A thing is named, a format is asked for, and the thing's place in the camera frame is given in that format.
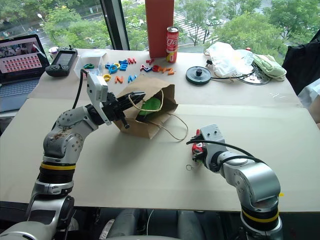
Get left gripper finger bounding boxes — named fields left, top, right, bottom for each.
left=117, top=91, right=147, bottom=105
left=119, top=98, right=145, bottom=111

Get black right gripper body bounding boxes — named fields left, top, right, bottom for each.
left=199, top=142, right=210, bottom=164

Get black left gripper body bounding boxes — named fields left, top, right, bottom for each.
left=101, top=92, right=131, bottom=130

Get red plush toy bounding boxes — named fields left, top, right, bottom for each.
left=190, top=128, right=205, bottom=165

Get brown paper bag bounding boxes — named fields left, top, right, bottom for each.
left=116, top=74, right=190, bottom=144

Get green plush toy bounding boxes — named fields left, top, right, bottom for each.
left=137, top=97, right=162, bottom=117

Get white plastic bag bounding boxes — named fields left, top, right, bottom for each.
left=204, top=41, right=255, bottom=77

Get clear plastic box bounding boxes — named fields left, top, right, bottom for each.
left=73, top=50, right=109, bottom=79

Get black round kettle base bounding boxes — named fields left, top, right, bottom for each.
left=185, top=65, right=212, bottom=87

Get red drink can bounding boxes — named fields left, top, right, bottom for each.
left=165, top=26, right=180, bottom=64

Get black handheld game controller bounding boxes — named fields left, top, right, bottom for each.
left=45, top=45, right=79, bottom=78

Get tall red box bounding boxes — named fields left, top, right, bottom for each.
left=144, top=0, right=175, bottom=59

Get cup with purple lid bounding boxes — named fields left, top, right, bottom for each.
left=48, top=46, right=60, bottom=61

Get clear glass plate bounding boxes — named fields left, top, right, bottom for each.
left=236, top=61, right=272, bottom=86

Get open laptop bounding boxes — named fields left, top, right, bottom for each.
left=0, top=33, right=51, bottom=113

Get light green cloth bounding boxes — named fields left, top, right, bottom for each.
left=252, top=53, right=287, bottom=82

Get person in white shirt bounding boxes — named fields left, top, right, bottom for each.
left=297, top=76, right=320, bottom=124

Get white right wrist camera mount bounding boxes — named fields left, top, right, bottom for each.
left=199, top=123, right=227, bottom=151

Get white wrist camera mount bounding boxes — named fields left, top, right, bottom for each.
left=199, top=123, right=227, bottom=151
left=86, top=73, right=112, bottom=126

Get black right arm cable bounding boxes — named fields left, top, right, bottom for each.
left=185, top=139, right=266, bottom=166

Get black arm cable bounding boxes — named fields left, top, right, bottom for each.
left=72, top=69, right=90, bottom=110
left=185, top=139, right=266, bottom=166

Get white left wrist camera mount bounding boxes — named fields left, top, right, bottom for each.
left=86, top=73, right=112, bottom=126

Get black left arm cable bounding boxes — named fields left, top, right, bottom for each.
left=72, top=69, right=90, bottom=110

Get thin black power cord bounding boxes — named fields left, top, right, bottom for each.
left=210, top=65, right=256, bottom=81

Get black window frame post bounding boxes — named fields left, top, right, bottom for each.
left=99, top=0, right=131, bottom=51

